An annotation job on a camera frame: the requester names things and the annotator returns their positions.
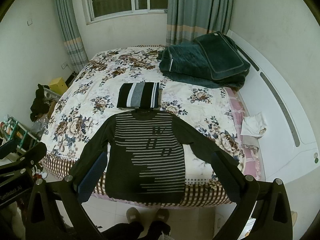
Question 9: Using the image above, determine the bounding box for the white bed headboard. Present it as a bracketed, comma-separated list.
[227, 30, 319, 183]

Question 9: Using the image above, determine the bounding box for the grey slipper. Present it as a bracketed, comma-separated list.
[126, 207, 141, 223]
[155, 209, 170, 223]

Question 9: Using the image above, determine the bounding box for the green storage rack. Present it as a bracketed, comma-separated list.
[1, 116, 40, 155]

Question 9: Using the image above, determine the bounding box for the dark striped knit sweater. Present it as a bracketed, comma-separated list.
[69, 110, 220, 204]

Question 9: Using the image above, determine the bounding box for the pink bed sheet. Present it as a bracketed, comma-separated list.
[225, 88, 261, 180]

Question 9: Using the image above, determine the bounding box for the grey curtain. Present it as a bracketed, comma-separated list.
[166, 0, 233, 46]
[53, 0, 88, 73]

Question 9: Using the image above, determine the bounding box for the white crumpled cloth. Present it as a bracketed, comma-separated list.
[240, 112, 267, 138]

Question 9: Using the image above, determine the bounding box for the right grey curtain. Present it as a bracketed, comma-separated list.
[166, 0, 233, 46]

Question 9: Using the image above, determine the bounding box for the yellow box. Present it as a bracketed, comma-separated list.
[49, 77, 68, 95]

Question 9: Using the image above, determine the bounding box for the left grey curtain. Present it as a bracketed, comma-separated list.
[53, 0, 88, 73]

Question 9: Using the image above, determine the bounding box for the floral bed blanket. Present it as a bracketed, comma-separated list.
[42, 47, 246, 207]

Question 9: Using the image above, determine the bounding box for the left grey slipper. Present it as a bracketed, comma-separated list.
[126, 207, 141, 223]

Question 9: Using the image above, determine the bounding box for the folded black grey striped sweater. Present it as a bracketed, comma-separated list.
[117, 82, 159, 109]

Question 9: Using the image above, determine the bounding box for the dark green folded quilt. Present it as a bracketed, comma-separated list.
[157, 31, 250, 90]

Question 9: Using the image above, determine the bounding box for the black clothes pile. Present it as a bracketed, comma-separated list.
[30, 84, 50, 122]

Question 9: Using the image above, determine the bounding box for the right grey slipper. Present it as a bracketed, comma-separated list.
[155, 209, 170, 223]

